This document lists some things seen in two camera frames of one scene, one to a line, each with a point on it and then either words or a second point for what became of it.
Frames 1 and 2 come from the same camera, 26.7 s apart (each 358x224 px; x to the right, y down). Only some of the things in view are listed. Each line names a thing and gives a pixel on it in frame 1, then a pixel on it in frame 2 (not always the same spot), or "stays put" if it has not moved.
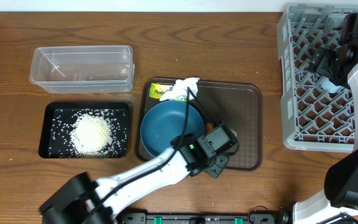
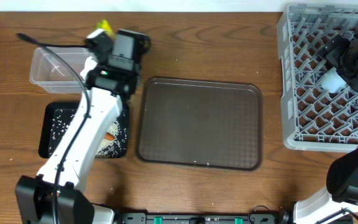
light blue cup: (327, 84) stays put
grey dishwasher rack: (314, 119) stays put
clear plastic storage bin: (82, 70) stays put
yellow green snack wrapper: (156, 90) to (104, 25)
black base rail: (202, 218) stays put
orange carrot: (208, 127) to (109, 137)
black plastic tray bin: (85, 130) stays put
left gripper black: (217, 165) to (101, 45)
